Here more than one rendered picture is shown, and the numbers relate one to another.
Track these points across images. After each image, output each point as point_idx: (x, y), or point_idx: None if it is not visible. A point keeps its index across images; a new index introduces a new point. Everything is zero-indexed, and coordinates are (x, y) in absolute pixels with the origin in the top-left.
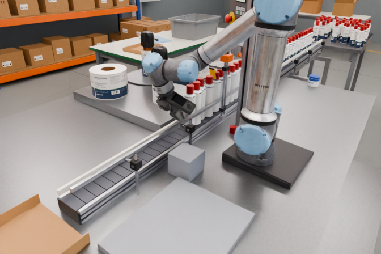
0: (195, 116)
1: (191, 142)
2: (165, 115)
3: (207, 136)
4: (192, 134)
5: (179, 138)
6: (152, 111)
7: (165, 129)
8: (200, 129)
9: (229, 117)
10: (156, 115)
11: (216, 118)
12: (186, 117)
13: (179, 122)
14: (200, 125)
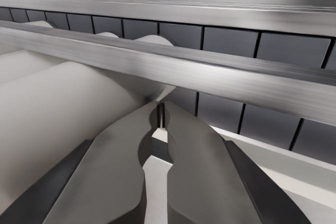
0: (96, 36)
1: (228, 2)
2: (147, 177)
3: None
4: (207, 7)
5: (295, 57)
6: (152, 213)
7: (291, 167)
8: (135, 2)
9: None
10: (161, 201)
11: None
12: (140, 98)
13: (332, 120)
14: (110, 24)
